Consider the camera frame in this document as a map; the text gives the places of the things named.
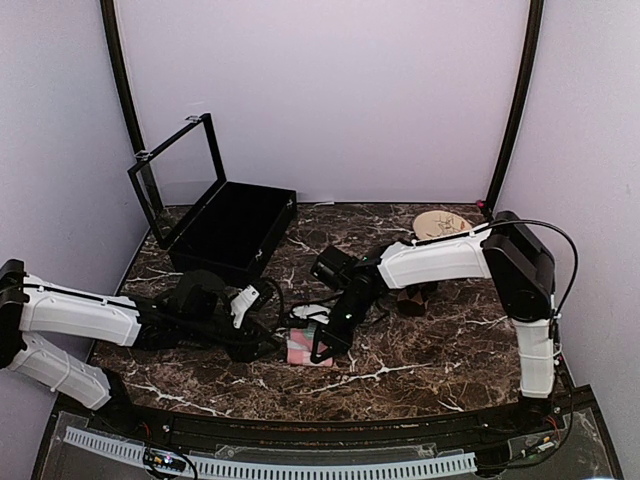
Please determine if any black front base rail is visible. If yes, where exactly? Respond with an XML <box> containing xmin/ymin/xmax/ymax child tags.
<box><xmin>38</xmin><ymin>385</ymin><xmax>606</xmax><ymax>456</ymax></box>

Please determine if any right black frame post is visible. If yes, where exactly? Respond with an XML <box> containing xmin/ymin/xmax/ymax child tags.
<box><xmin>481</xmin><ymin>0</ymin><xmax>544</xmax><ymax>218</ymax></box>

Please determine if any brown argyle sock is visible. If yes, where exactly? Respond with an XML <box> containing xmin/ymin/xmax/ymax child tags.
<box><xmin>396</xmin><ymin>282</ymin><xmax>438</xmax><ymax>317</ymax></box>

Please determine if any pink teal patterned sock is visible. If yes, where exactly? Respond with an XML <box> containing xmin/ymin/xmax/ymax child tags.
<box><xmin>286</xmin><ymin>324</ymin><xmax>333</xmax><ymax>368</ymax></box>

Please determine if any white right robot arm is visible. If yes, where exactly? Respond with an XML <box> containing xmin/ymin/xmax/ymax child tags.
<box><xmin>310</xmin><ymin>211</ymin><xmax>567</xmax><ymax>434</ymax></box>

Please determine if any white slotted cable duct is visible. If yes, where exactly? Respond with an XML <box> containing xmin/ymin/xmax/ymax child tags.
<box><xmin>63</xmin><ymin>427</ymin><xmax>478</xmax><ymax>479</ymax></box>

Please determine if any black storage box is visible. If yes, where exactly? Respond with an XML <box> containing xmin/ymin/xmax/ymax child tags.
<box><xmin>168</xmin><ymin>181</ymin><xmax>297</xmax><ymax>287</ymax></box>

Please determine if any left black frame post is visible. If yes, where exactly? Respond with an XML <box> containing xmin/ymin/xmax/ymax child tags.
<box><xmin>100</xmin><ymin>0</ymin><xmax>146</xmax><ymax>163</ymax></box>

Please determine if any black frame post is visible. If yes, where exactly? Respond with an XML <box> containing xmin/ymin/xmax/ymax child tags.
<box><xmin>481</xmin><ymin>0</ymin><xmax>544</xmax><ymax>218</ymax></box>
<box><xmin>100</xmin><ymin>0</ymin><xmax>146</xmax><ymax>163</ymax></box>

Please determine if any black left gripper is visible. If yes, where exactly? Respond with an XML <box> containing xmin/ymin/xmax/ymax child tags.
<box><xmin>181</xmin><ymin>314</ymin><xmax>282</xmax><ymax>364</ymax></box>

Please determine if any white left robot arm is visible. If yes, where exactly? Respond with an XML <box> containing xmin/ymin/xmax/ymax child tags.
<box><xmin>1</xmin><ymin>259</ymin><xmax>283</xmax><ymax>436</ymax></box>

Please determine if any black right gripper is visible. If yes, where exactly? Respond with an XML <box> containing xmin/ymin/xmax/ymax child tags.
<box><xmin>311</xmin><ymin>289</ymin><xmax>377</xmax><ymax>362</ymax></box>

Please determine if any black box glass lid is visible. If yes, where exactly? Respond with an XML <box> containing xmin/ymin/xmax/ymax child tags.
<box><xmin>128</xmin><ymin>113</ymin><xmax>227</xmax><ymax>249</ymax></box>

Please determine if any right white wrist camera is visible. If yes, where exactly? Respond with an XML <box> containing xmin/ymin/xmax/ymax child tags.
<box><xmin>290</xmin><ymin>304</ymin><xmax>331</xmax><ymax>323</ymax></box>

